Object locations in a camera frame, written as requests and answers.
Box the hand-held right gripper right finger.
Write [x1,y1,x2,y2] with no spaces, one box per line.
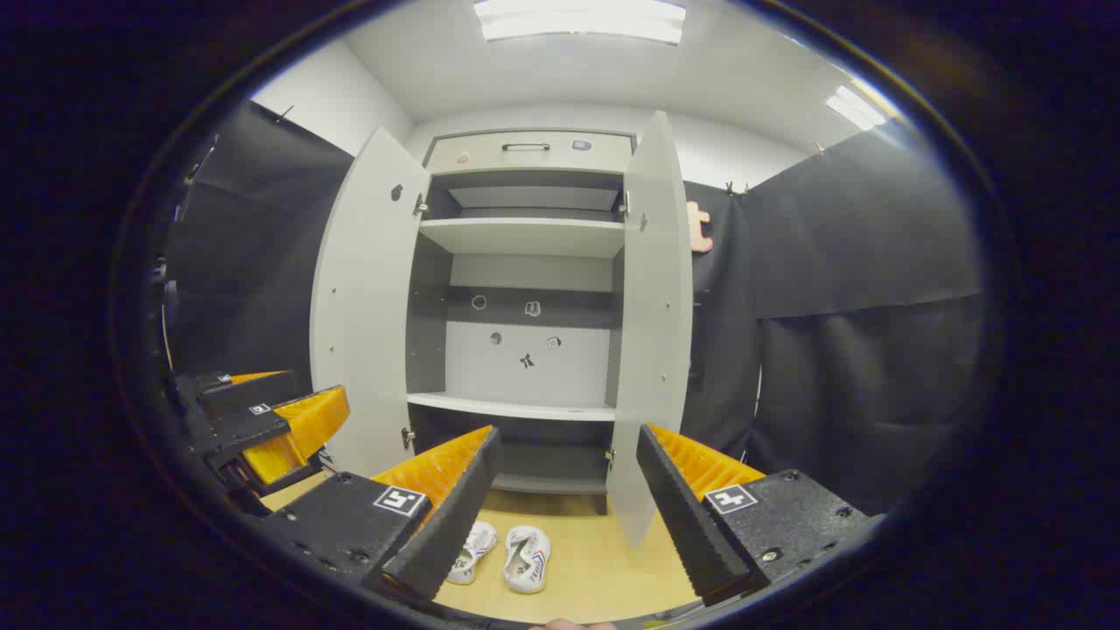
[636,423,876,606]

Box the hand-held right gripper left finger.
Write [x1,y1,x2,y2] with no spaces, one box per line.
[262,425,502,605]

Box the white shoe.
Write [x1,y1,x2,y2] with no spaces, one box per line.
[444,521,498,585]
[503,525,552,594]

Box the grey cabinet door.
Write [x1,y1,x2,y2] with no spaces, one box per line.
[606,109,694,550]
[311,127,431,478]

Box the grey shoe cabinet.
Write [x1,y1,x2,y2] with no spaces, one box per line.
[404,129,637,515]

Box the white cabinet shelf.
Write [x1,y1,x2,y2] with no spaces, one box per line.
[418,217,626,259]
[407,392,618,423]

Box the grey cabinet drawer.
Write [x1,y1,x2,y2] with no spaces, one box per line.
[423,131,634,174]

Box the small ceiling light panel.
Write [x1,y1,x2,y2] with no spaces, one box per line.
[825,85,889,130]

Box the large ceiling light panel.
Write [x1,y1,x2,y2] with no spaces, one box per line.
[472,0,688,46]

